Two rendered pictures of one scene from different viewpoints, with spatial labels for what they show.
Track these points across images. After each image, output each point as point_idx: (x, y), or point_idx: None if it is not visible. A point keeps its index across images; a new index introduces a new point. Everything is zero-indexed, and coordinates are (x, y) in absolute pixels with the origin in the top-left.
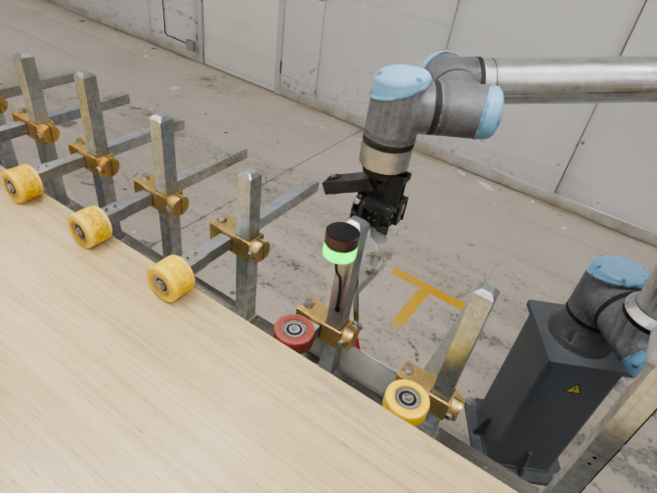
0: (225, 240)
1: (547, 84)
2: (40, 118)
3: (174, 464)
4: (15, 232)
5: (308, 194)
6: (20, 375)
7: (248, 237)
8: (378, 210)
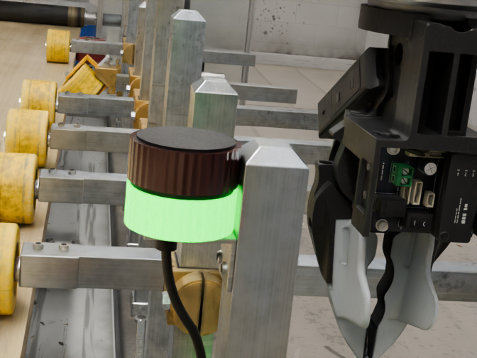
0: (150, 257)
1: None
2: (148, 91)
3: None
4: None
5: (473, 290)
6: None
7: (180, 254)
8: (360, 143)
